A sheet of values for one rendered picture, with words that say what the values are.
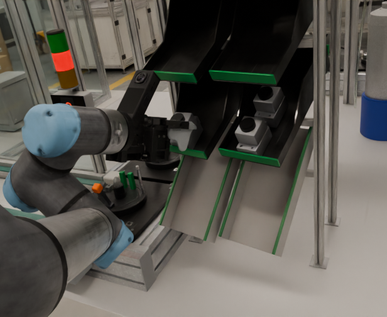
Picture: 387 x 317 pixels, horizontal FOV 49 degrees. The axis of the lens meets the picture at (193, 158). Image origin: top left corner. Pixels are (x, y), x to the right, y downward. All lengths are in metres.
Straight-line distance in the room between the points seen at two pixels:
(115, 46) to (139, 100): 5.54
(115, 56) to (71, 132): 5.73
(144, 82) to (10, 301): 0.53
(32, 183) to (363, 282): 0.73
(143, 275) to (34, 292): 0.71
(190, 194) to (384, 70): 0.84
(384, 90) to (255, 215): 0.81
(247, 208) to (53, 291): 0.66
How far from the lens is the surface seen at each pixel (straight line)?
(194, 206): 1.00
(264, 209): 0.94
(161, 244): 1.08
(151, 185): 1.24
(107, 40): 6.34
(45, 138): 0.61
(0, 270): 0.31
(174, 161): 1.31
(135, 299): 1.06
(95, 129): 0.65
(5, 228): 0.32
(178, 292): 1.05
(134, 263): 1.02
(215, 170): 1.00
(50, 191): 0.68
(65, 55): 1.24
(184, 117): 0.87
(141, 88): 0.77
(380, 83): 1.59
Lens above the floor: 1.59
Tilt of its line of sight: 27 degrees down
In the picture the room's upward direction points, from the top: 9 degrees counter-clockwise
